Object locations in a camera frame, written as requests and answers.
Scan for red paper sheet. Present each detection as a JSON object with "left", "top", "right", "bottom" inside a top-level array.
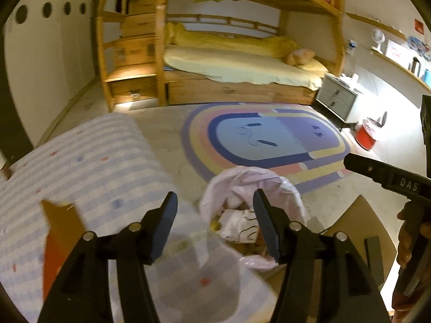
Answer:
[{"left": 42, "top": 231, "right": 71, "bottom": 300}]

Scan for brown cardboard piece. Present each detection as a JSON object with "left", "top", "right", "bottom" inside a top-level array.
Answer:
[{"left": 40, "top": 200, "right": 86, "bottom": 253}]

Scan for white paper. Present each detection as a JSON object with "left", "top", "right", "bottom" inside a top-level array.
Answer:
[{"left": 217, "top": 209, "right": 259, "bottom": 244}]

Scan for pink trash bag bin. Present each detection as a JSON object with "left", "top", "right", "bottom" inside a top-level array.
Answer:
[{"left": 199, "top": 166, "right": 311, "bottom": 272}]

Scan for right hand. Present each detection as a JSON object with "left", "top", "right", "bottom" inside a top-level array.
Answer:
[{"left": 392, "top": 201, "right": 430, "bottom": 319}]

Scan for checkered blue tablecloth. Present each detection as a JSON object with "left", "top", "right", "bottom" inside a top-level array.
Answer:
[{"left": 1, "top": 114, "right": 277, "bottom": 322}]

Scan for rainbow oval rug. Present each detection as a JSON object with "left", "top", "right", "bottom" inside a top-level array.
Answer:
[{"left": 182, "top": 103, "right": 354, "bottom": 194}]

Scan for red small bin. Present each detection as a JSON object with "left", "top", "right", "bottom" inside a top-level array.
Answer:
[{"left": 355, "top": 118, "right": 381, "bottom": 151}]

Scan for grey nightstand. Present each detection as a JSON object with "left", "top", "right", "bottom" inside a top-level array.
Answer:
[{"left": 316, "top": 73, "right": 359, "bottom": 131}]

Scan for plush toy bear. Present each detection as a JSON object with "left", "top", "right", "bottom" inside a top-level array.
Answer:
[{"left": 283, "top": 48, "right": 316, "bottom": 66}]

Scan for light yellow mattress sheet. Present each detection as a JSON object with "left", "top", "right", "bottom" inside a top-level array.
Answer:
[{"left": 164, "top": 45, "right": 328, "bottom": 91}]

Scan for white desk fan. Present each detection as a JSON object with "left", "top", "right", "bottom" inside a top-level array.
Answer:
[{"left": 371, "top": 29, "right": 386, "bottom": 54}]

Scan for white wardrobe with holes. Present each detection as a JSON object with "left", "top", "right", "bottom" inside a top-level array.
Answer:
[{"left": 4, "top": 0, "right": 95, "bottom": 145}]

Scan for wooden bunk bed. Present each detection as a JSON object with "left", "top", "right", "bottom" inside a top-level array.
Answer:
[{"left": 156, "top": 0, "right": 345, "bottom": 105}]

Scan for yellow duvet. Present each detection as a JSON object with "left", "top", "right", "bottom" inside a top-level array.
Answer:
[{"left": 164, "top": 23, "right": 302, "bottom": 58}]

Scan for wooden stair drawers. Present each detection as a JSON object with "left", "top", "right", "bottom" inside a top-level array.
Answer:
[{"left": 96, "top": 0, "right": 167, "bottom": 111}]

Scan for wall shelf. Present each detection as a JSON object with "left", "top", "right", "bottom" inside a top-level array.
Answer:
[{"left": 346, "top": 12, "right": 430, "bottom": 91}]

